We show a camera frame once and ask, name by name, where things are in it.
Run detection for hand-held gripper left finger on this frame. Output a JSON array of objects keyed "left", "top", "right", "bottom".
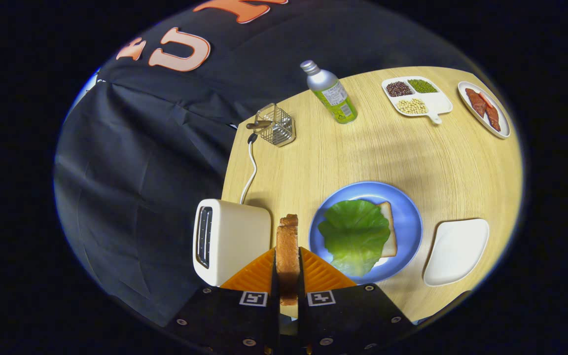
[{"left": 165, "top": 247, "right": 281, "bottom": 353}]

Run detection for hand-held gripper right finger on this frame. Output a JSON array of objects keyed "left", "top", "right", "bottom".
[{"left": 298, "top": 247, "right": 415, "bottom": 355}]

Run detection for brown toast slice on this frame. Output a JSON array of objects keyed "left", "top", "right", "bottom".
[{"left": 276, "top": 214, "right": 301, "bottom": 306}]

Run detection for green lettuce leaf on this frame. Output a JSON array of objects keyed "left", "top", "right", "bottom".
[{"left": 318, "top": 199, "right": 391, "bottom": 278}]

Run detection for cream white toaster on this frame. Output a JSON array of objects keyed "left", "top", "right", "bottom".
[{"left": 193, "top": 199, "right": 272, "bottom": 287}]

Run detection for white bread slice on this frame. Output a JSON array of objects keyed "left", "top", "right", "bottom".
[{"left": 378, "top": 201, "right": 398, "bottom": 258}]

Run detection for blue round plate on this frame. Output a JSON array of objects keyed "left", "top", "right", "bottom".
[{"left": 308, "top": 181, "right": 424, "bottom": 285}]

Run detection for white rounded square dish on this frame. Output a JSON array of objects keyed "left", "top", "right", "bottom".
[{"left": 423, "top": 218, "right": 490, "bottom": 287}]

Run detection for silver bottle green label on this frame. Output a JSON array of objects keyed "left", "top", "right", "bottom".
[{"left": 300, "top": 60, "right": 358, "bottom": 124}]

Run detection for yellow soybeans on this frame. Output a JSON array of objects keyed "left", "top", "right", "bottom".
[{"left": 397, "top": 98, "right": 429, "bottom": 115}]

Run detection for dark red beans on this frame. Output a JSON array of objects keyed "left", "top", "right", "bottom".
[{"left": 386, "top": 81, "right": 414, "bottom": 98}]

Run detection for white divided tray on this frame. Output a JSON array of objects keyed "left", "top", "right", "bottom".
[{"left": 382, "top": 76, "right": 454, "bottom": 125}]

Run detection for green mung beans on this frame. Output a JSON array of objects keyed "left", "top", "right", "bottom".
[{"left": 408, "top": 79, "right": 439, "bottom": 94}]

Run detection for brown meat piece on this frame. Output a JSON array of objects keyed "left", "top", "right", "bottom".
[
  {"left": 465, "top": 88, "right": 488, "bottom": 118},
  {"left": 484, "top": 105, "right": 501, "bottom": 132}
]

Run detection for white oval meat plate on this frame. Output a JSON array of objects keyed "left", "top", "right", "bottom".
[{"left": 458, "top": 81, "right": 511, "bottom": 140}]

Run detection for white toaster cable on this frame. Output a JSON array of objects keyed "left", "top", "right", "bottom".
[{"left": 239, "top": 133, "right": 258, "bottom": 205}]

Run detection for small wire basket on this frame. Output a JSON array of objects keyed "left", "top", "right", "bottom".
[{"left": 246, "top": 103, "right": 296, "bottom": 147}]

